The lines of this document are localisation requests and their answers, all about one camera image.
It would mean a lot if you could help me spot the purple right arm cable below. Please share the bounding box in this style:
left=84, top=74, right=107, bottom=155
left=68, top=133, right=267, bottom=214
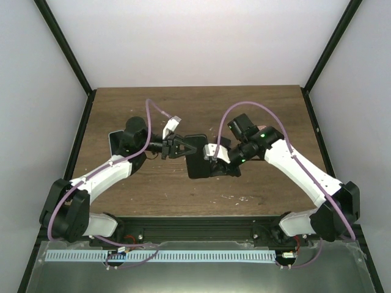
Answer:
left=215, top=101, right=357, bottom=269

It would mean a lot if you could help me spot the blue phone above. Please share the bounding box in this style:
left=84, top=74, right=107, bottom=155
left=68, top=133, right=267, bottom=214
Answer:
left=219, top=137, right=232, bottom=150

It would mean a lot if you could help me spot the phone in light-blue case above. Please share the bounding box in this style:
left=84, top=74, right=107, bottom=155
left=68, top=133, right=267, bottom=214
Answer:
left=108, top=130, right=123, bottom=156

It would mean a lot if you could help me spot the black aluminium frame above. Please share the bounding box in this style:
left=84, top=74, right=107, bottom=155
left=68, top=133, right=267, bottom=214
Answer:
left=18, top=0, right=386, bottom=293

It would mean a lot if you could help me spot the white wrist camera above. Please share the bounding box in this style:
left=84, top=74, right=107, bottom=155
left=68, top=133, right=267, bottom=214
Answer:
left=203, top=143, right=230, bottom=164
left=162, top=116, right=181, bottom=139

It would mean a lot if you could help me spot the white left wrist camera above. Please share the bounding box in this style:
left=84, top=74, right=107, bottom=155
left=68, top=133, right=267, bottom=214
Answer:
left=162, top=116, right=181, bottom=139

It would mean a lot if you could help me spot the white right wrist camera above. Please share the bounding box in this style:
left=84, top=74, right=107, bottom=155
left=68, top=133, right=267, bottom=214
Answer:
left=203, top=143, right=230, bottom=164

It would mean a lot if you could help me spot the light-blue slotted cable duct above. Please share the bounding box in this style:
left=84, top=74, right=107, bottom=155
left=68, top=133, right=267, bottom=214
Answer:
left=45, top=250, right=276, bottom=263

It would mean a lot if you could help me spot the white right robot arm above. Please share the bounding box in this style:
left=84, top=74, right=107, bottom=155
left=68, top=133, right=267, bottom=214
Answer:
left=203, top=114, right=360, bottom=246

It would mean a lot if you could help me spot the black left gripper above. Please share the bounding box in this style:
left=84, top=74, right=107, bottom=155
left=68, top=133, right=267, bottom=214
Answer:
left=140, top=134, right=198, bottom=161

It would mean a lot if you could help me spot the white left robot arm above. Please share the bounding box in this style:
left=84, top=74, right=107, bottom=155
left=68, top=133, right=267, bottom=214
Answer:
left=39, top=116, right=196, bottom=247

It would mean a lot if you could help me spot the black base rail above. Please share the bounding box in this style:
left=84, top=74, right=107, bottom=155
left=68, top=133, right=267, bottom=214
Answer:
left=39, top=215, right=361, bottom=248

